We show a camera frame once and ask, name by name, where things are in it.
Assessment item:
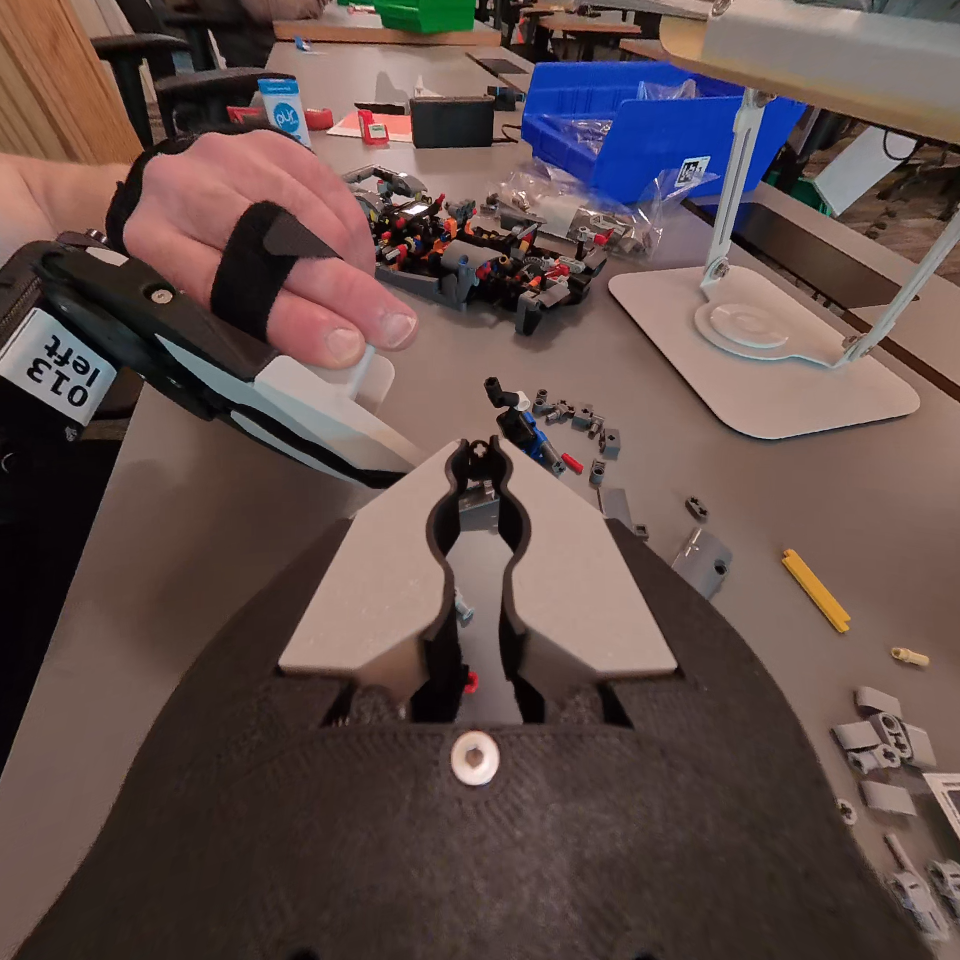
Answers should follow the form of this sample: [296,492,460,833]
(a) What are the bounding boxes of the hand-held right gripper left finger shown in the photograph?
[277,438,474,725]

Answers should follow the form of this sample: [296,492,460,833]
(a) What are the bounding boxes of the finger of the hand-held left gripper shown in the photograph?
[223,397,411,490]
[153,333,426,474]

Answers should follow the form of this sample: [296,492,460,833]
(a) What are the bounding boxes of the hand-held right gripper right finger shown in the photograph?
[491,436,681,726]

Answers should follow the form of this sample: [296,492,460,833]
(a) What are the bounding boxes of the black blue lego assembly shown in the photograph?
[483,377,588,479]

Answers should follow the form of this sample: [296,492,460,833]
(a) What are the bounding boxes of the person's left forearm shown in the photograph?
[0,150,132,252]

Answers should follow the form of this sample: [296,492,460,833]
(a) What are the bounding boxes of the dark grey flat lego plate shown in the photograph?
[602,487,651,543]

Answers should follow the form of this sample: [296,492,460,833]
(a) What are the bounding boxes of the large grey lego panel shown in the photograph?
[671,527,735,601]

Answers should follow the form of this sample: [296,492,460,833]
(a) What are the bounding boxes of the row of small grey lego connectors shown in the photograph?
[534,388,625,489]

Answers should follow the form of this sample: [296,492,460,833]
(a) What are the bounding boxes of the partly built lego car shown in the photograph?
[341,165,610,337]

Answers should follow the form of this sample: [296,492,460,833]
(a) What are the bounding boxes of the yellow lego beam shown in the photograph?
[780,547,852,635]

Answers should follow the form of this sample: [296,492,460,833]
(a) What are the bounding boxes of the clear bag of lego parts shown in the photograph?
[487,168,672,260]

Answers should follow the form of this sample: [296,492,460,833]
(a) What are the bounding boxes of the pile of light grey lego pieces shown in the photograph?
[828,686,960,946]

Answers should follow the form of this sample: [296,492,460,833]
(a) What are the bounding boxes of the person's left hand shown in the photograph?
[105,127,421,372]

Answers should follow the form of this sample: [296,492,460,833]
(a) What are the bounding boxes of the black office chair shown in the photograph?
[90,33,301,151]

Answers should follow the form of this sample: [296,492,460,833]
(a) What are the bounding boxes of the blue white small carton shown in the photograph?
[257,75,312,147]

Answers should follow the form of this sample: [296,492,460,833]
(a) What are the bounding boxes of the orange paper sheet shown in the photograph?
[326,111,414,144]

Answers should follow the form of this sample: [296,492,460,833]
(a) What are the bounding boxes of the black rectangular case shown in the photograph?
[408,96,496,149]

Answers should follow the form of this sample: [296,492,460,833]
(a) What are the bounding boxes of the black flat tablet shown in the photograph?
[465,48,537,76]

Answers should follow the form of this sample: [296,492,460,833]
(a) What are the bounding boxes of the green plastic bin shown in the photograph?
[372,0,477,35]

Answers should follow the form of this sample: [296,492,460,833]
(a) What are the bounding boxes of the blue plastic bin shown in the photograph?
[521,60,807,215]

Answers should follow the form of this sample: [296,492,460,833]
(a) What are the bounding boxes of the white printed card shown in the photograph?
[922,772,960,841]

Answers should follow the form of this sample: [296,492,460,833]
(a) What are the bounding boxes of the white paper sheet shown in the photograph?
[813,123,905,219]

